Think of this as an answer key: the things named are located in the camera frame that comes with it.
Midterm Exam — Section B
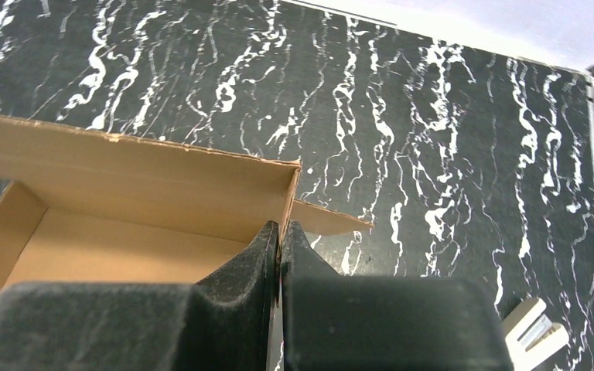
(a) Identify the brown cardboard box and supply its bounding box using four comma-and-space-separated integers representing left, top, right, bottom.
0, 115, 372, 290

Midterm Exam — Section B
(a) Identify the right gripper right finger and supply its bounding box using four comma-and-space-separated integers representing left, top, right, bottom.
281, 222, 513, 370

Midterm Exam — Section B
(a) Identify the small white plastic clip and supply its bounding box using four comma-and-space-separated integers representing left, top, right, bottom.
502, 298, 569, 371

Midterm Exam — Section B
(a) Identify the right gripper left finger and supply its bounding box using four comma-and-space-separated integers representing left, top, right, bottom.
0, 222, 279, 370

